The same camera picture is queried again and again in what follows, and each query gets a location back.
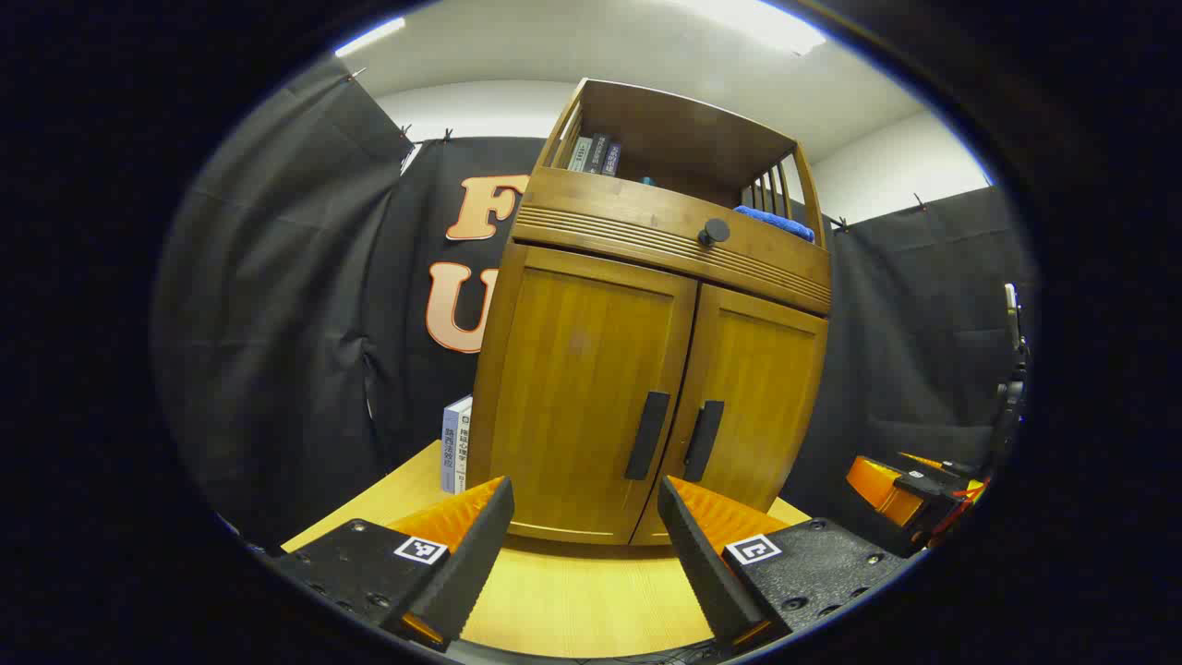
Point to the pale grey upright book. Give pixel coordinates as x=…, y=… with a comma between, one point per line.
x=579, y=154

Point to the black upright book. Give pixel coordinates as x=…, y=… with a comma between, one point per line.
x=597, y=153

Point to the wooden drawer with black knob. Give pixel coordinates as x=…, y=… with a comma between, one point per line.
x=609, y=217

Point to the wooden shoe cabinet door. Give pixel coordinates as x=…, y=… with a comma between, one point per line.
x=762, y=388
x=572, y=369

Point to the blue folded towel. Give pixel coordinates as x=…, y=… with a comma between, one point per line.
x=776, y=223

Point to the blue-grey spine book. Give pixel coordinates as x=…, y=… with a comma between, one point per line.
x=449, y=448

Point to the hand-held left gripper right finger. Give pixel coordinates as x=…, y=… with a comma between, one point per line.
x=693, y=554

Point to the dark blue upright book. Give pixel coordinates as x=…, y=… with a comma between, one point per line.
x=611, y=159

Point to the wooden double-door shoe cabinet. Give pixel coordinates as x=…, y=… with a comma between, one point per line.
x=674, y=129

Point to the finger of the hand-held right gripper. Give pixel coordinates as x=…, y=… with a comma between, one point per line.
x=933, y=482
x=882, y=489

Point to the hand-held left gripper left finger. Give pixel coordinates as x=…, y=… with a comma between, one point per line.
x=480, y=545

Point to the black backdrop cloth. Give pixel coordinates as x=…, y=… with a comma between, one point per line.
x=277, y=323

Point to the white spine book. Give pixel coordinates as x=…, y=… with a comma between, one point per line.
x=464, y=443

